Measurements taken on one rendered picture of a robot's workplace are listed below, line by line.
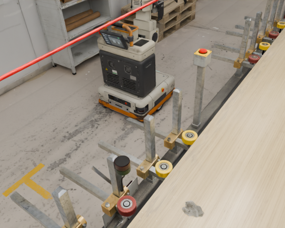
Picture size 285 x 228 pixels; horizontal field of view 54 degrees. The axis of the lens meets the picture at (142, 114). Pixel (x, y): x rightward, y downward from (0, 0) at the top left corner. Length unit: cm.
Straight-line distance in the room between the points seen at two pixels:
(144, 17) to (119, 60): 49
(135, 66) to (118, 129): 69
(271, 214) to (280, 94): 86
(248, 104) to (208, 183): 64
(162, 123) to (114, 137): 53
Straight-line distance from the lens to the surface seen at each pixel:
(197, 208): 119
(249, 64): 227
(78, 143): 282
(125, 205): 120
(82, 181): 136
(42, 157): 281
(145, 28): 289
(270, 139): 154
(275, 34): 269
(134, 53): 256
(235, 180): 131
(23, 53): 394
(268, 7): 268
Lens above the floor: 190
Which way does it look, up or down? 39 degrees down
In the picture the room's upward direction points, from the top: 4 degrees counter-clockwise
